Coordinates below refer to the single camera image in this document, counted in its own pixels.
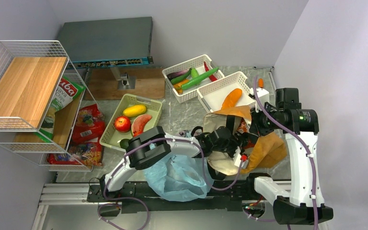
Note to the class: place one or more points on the red snack packet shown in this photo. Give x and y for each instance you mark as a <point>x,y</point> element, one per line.
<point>89,124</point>

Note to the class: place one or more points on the white basket with vegetables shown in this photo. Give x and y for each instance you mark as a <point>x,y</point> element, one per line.
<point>194,63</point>

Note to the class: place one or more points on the purple toy eggplant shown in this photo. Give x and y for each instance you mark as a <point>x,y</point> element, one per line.
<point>176,74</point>

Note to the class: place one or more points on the yellow toy lemon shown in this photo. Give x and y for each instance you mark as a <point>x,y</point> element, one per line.
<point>135,110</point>

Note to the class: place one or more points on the orange toy carrot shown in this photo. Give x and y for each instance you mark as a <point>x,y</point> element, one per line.
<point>232,98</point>

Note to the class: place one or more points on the green toy cucumber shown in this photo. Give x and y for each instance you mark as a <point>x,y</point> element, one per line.
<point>194,73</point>

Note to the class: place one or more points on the white wire shelf rack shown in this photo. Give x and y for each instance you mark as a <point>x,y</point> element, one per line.
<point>30,71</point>

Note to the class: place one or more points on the orange handled screwdriver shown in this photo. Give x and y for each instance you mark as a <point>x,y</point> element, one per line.
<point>260,83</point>

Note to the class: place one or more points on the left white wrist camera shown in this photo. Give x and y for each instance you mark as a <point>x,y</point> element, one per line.
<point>240,159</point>

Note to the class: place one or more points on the green toy vegetable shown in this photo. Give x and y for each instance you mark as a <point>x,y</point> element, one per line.
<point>181,77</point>

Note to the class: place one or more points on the grey metal camera stand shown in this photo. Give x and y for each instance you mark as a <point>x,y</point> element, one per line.
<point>124,80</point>

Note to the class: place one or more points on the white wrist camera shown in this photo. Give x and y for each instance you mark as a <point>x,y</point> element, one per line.
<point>240,159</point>
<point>262,94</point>

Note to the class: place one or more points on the yellow canvas tote bag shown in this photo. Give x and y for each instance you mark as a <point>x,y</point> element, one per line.
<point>264,152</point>

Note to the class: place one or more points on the dark green toy avocado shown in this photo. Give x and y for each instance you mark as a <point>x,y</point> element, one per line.
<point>124,143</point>

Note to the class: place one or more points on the orange toy ginger root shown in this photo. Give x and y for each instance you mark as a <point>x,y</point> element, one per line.
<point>179,86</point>

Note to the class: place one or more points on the toy watermelon slice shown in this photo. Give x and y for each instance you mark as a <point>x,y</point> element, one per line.
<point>138,125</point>

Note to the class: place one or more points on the red toy apple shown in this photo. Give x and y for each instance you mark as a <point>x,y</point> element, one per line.
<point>122,124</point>

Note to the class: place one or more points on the grey network switch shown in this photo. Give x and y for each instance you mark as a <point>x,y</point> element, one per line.
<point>108,43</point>

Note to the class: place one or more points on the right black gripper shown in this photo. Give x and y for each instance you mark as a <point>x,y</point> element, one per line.
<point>256,127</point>

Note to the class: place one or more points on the blue printed plastic grocery bag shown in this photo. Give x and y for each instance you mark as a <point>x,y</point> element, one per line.
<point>179,178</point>

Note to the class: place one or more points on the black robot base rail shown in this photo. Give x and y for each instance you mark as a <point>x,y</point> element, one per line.
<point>233,199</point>

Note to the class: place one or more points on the green cassava chips bag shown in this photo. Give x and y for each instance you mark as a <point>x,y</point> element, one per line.
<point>65,93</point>

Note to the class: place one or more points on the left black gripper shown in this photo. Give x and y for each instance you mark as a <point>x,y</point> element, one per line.
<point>241,140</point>

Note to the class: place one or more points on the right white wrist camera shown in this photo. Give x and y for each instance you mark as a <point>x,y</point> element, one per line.
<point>262,94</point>

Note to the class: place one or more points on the empty white plastic basket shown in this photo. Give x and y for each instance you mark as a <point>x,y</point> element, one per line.
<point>212,95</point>

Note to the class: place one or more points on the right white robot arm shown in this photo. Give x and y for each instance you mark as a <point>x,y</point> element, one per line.
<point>304,203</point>

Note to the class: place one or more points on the long green toy pepper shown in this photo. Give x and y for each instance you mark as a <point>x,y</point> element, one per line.
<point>199,79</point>

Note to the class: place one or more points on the light green plastic basket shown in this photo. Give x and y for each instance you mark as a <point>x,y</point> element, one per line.
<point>111,137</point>

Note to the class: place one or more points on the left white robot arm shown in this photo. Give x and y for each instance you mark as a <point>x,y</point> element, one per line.
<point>150,147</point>

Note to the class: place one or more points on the orange snack packet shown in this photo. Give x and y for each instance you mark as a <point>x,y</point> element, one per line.
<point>242,130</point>

